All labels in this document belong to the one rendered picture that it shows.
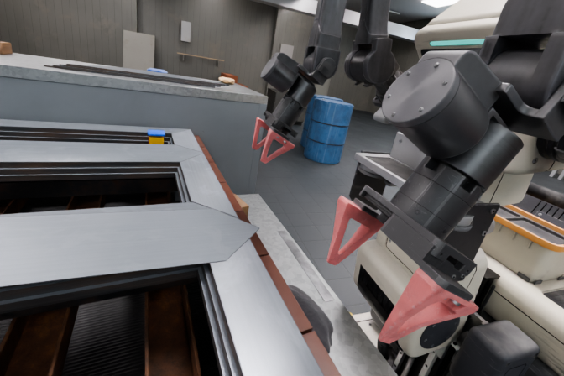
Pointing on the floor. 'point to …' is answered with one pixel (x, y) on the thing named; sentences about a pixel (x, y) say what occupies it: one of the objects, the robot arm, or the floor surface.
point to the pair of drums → (326, 128)
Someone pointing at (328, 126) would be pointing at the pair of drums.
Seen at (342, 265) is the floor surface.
